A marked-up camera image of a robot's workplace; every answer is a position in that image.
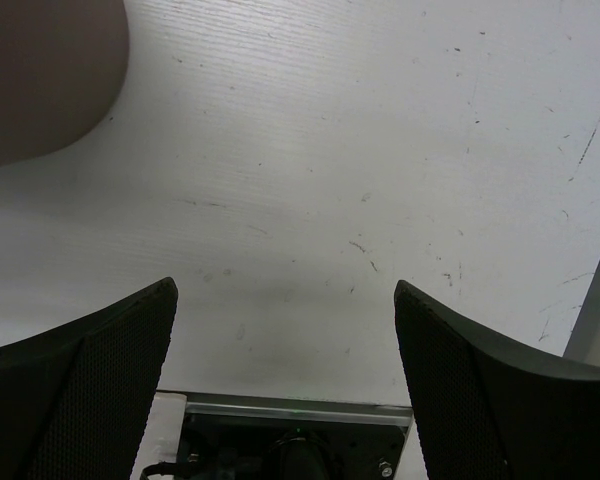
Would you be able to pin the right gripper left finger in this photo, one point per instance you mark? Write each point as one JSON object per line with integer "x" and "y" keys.
{"x": 75, "y": 400}

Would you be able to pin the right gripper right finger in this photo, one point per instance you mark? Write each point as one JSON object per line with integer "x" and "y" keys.
{"x": 489, "y": 407}

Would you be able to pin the dark red plastic bin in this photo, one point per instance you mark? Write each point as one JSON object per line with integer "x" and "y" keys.
{"x": 62, "y": 66}

